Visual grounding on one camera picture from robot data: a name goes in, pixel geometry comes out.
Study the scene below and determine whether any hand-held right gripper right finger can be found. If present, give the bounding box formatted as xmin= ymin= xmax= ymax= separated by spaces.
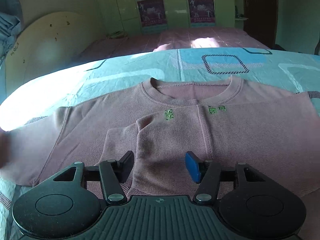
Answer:
xmin=185 ymin=151 xmax=273 ymax=204

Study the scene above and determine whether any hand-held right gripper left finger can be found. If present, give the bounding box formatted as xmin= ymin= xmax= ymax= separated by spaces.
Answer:
xmin=47 ymin=151 xmax=135 ymax=204

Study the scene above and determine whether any pink sweatshirt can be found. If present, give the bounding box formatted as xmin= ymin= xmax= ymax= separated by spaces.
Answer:
xmin=0 ymin=76 xmax=320 ymax=200

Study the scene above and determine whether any patterned teal bed sheet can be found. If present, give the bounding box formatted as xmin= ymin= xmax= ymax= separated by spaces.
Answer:
xmin=0 ymin=47 xmax=320 ymax=240

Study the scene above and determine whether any pink checked bed cover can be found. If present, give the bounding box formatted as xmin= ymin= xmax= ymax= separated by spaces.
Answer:
xmin=77 ymin=26 xmax=271 ymax=58

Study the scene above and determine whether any pale small object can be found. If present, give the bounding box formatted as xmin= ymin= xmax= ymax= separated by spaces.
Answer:
xmin=107 ymin=30 xmax=126 ymax=40

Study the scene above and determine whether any cream rounded headboard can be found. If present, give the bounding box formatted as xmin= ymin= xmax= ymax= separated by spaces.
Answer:
xmin=0 ymin=11 xmax=105 ymax=70

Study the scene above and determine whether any white corner shelf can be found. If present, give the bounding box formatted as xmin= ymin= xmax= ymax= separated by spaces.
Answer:
xmin=234 ymin=0 xmax=249 ymax=28

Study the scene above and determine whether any pale green wardrobe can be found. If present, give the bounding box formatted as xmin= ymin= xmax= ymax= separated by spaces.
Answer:
xmin=95 ymin=0 xmax=236 ymax=35

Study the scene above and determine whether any dark brown wooden door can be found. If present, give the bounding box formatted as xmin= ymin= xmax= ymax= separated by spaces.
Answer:
xmin=242 ymin=0 xmax=279 ymax=48

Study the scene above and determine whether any light blue cloth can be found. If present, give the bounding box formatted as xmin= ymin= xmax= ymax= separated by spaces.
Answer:
xmin=0 ymin=0 xmax=22 ymax=57

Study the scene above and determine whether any purple wall poster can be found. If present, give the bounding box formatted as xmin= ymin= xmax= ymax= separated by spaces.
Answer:
xmin=137 ymin=0 xmax=167 ymax=27
xmin=188 ymin=0 xmax=216 ymax=24

